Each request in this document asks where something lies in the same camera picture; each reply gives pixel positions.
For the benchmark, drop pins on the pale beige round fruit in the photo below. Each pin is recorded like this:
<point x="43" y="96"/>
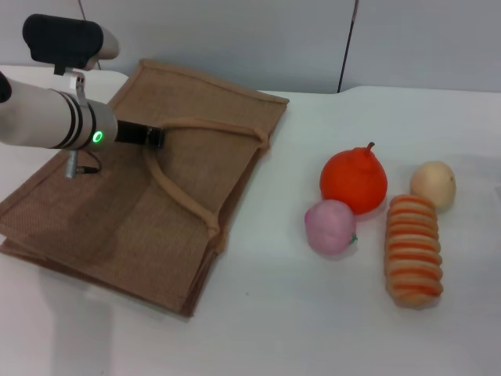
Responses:
<point x="433" y="183"/>

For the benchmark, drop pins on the brown jute handbag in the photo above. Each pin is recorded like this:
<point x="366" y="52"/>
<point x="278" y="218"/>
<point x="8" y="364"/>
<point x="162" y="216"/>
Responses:
<point x="129" y="219"/>

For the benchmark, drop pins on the orange striped bread loaf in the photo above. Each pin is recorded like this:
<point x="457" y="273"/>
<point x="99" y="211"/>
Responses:
<point x="413" y="254"/>

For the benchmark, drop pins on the pink peach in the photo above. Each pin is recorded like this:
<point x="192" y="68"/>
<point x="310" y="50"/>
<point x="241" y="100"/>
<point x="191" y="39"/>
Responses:
<point x="330" y="229"/>

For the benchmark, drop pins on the orange citrus fruit with stem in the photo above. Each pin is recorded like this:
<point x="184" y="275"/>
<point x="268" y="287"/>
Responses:
<point x="352" y="180"/>

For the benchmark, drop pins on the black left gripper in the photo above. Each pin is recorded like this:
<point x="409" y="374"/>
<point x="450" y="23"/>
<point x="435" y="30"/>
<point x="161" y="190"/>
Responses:
<point x="131" y="132"/>

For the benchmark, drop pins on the grey vertical wall strip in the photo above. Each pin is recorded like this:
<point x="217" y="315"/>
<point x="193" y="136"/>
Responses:
<point x="82" y="8"/>

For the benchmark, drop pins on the dark vertical wall strip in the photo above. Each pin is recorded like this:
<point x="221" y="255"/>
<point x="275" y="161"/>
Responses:
<point x="346" y="51"/>

